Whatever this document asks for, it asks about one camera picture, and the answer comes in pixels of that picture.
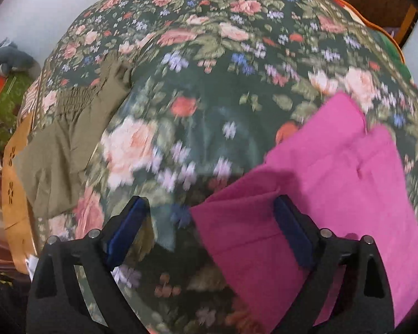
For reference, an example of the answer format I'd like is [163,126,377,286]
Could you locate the pink pants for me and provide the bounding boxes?
[189,91,418,333]

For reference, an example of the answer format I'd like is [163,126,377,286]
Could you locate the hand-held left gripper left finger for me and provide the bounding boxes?
[25,196,150,334]

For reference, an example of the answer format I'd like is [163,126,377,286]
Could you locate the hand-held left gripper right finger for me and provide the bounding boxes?
[272,195,395,334]

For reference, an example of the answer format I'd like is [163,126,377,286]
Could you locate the green patterned storage box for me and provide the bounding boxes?
[0,71,33,154]

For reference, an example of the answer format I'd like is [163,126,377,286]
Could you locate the dark floral blanket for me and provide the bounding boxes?
[31,0,418,334]

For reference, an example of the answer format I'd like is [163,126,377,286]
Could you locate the orange green quilt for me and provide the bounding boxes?
[315,0,417,87]

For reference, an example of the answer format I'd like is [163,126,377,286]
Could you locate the wooden lap desk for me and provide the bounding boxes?
[1,113,44,275]

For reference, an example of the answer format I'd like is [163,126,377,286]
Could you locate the olive green pants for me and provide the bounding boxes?
[13,50,133,218]

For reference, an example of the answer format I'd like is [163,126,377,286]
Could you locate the striped cloth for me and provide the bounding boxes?
[18,78,44,121]

